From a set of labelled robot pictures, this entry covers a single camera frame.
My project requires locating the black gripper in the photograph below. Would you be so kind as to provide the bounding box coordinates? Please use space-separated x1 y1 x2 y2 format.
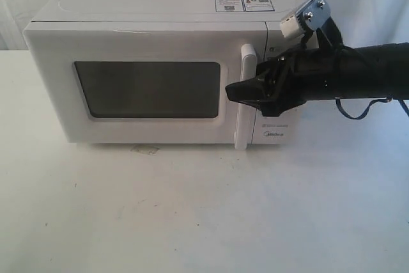
225 19 343 117

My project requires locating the white microwave door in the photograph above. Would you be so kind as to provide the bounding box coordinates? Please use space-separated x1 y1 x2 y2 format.
24 22 268 150

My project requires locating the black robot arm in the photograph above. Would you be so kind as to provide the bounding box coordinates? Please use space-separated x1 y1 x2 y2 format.
226 19 408 119

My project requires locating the white microwave oven body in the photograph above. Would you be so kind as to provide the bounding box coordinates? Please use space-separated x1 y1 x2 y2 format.
29 0 304 144

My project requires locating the right blue info sticker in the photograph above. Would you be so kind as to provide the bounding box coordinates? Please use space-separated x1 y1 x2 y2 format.
242 0 275 12

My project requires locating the wrist camera with metal bracket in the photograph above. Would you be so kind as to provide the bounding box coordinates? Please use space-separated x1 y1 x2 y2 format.
280 0 330 39

